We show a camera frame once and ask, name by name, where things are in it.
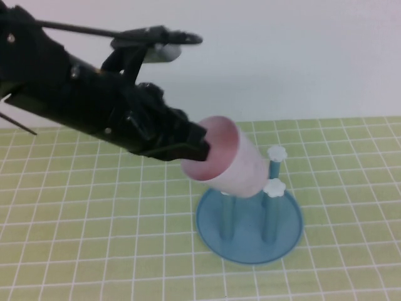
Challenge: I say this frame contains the short black cable tie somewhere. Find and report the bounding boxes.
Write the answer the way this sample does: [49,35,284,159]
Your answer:
[0,111,38,136]

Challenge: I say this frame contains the green checked table mat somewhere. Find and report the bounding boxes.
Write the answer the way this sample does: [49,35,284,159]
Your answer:
[0,115,401,301]

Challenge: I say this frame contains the pink plastic cup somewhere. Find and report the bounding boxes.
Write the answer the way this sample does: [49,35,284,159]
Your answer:
[180,115,271,199]

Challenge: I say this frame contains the blue cup stand white caps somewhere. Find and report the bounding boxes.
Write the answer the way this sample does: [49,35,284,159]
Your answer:
[195,145,304,266]

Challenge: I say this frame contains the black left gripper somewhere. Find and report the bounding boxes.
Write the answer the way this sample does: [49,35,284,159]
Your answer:
[59,56,211,162]

